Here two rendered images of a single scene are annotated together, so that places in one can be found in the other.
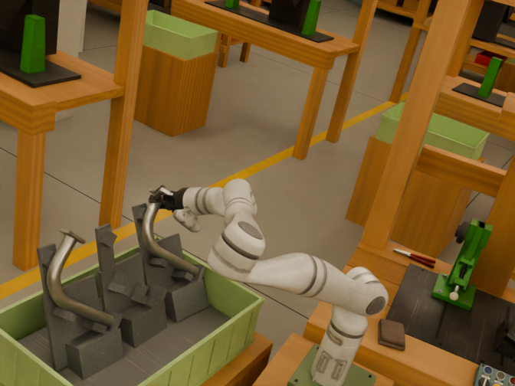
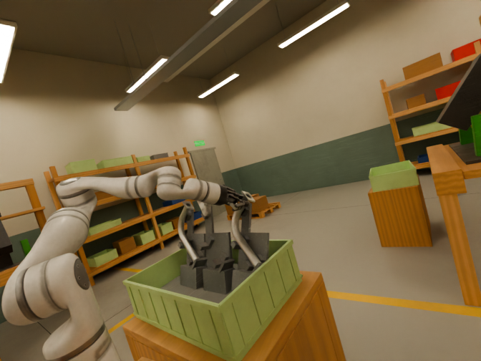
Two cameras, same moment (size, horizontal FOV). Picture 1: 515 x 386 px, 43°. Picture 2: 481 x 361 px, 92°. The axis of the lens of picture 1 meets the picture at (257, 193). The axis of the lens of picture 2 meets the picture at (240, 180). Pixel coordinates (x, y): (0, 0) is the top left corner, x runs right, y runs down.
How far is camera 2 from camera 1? 2.05 m
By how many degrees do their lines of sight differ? 99
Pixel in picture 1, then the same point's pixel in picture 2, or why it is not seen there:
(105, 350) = (189, 276)
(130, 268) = (220, 239)
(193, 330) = not seen: hidden behind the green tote
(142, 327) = (208, 278)
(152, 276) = (242, 256)
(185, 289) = (241, 274)
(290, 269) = not seen: hidden behind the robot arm
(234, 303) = (243, 307)
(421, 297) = not seen: outside the picture
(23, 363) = (176, 260)
